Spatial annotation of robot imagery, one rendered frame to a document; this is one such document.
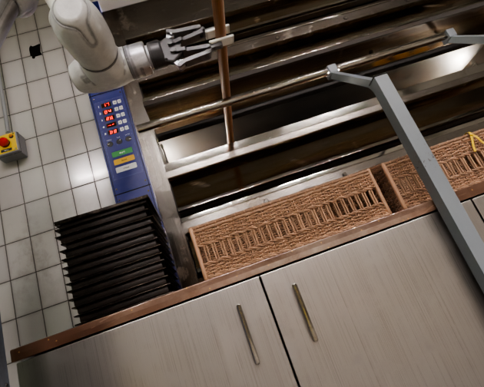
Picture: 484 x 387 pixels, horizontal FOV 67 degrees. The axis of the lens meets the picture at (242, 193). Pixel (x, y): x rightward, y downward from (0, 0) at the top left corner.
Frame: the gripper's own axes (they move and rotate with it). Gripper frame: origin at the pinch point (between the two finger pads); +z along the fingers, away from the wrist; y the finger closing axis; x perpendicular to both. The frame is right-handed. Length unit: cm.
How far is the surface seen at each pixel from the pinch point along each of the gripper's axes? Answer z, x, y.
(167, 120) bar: -22.2, -26.8, 3.7
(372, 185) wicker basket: 28, -16, 51
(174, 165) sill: -27, -64, 3
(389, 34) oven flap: 84, -52, -20
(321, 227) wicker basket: 9, -15, 57
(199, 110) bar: -10.6, -26.9, 3.6
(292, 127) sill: 29, -65, 3
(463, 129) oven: 102, -66, 30
